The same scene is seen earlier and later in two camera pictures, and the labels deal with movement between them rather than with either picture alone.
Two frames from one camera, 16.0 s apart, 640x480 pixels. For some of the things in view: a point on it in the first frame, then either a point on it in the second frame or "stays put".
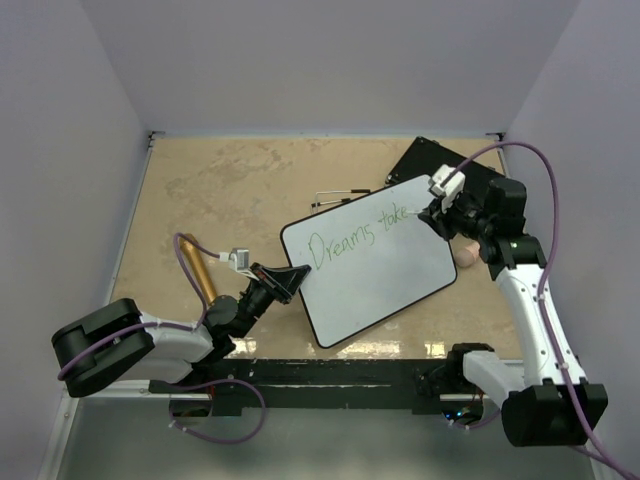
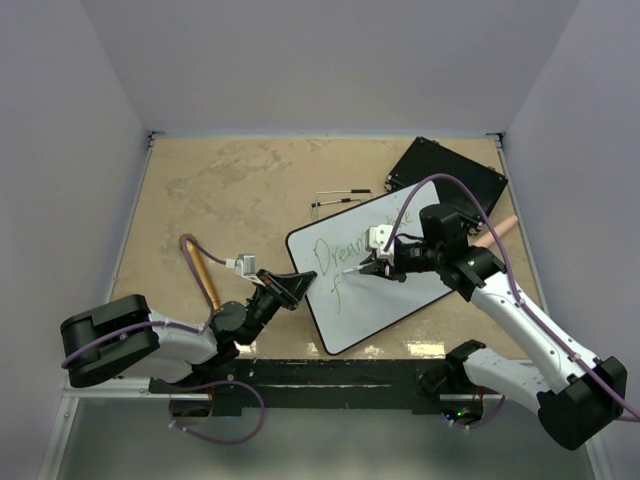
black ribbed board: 425,157 stays put
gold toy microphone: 198,260 stays put
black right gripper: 439,220 → 395,272
